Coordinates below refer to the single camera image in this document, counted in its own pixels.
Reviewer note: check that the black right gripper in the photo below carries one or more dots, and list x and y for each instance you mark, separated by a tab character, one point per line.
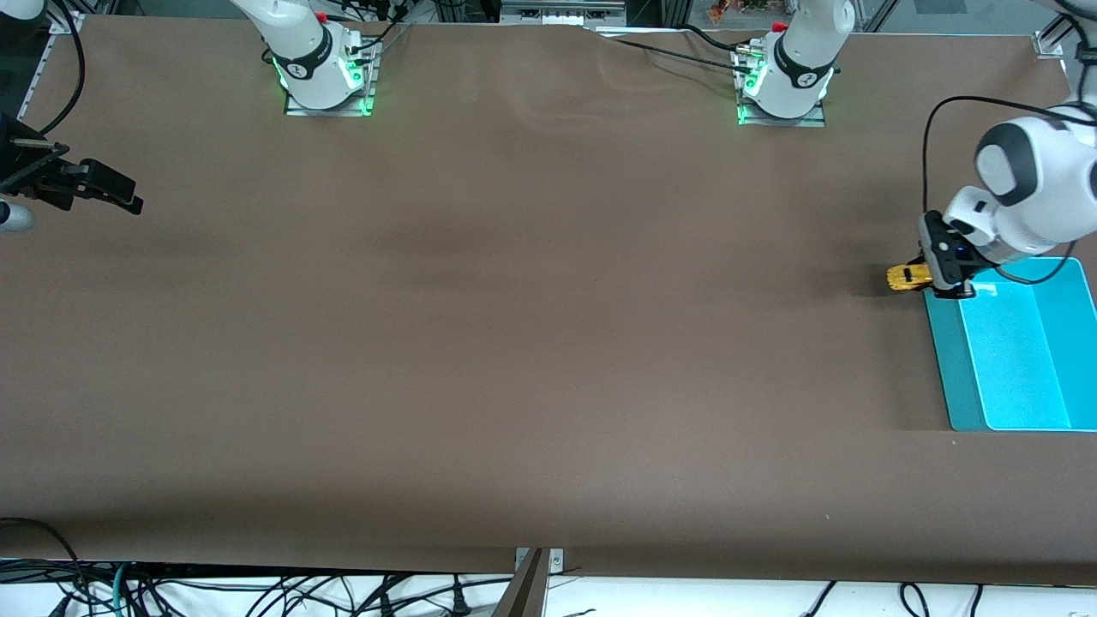
23	165

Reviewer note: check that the yellow beetle toy car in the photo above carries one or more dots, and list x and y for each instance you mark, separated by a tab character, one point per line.
904	277

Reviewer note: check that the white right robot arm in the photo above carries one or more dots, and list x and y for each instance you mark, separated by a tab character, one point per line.
304	60

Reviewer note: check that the teal plastic bin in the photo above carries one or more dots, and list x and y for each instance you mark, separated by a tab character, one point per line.
1020	368

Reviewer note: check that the small orange object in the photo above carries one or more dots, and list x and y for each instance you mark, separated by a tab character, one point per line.
720	10

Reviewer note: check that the aluminium table edge rail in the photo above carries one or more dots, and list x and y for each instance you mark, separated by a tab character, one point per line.
38	77

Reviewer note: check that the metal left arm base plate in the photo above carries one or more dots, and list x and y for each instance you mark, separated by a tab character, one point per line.
784	122

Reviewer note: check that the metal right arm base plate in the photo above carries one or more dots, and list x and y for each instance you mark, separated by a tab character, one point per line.
334	112

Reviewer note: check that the metal corner bracket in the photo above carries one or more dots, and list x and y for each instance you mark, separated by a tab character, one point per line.
1050	44

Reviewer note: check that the silver aluminium frame profile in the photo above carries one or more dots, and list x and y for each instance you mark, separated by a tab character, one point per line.
561	12

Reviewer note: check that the small metal table bracket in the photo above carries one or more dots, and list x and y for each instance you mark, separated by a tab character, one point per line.
557	560

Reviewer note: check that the dark camera stand pole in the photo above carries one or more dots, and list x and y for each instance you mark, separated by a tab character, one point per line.
523	596

